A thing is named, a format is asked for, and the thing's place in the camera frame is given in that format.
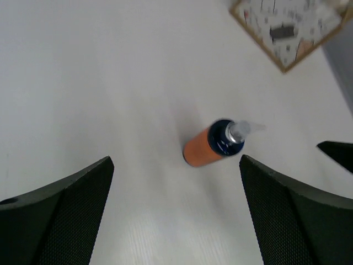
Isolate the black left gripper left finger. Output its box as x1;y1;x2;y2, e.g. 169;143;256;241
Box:
1;156;114;264

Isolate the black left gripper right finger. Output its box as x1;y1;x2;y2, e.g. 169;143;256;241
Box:
239;155;352;264

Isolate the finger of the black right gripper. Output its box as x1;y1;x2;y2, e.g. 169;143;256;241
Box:
317;141;353;173

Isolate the orange blue pump bottle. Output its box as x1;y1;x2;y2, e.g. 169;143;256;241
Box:
183;119;266;167

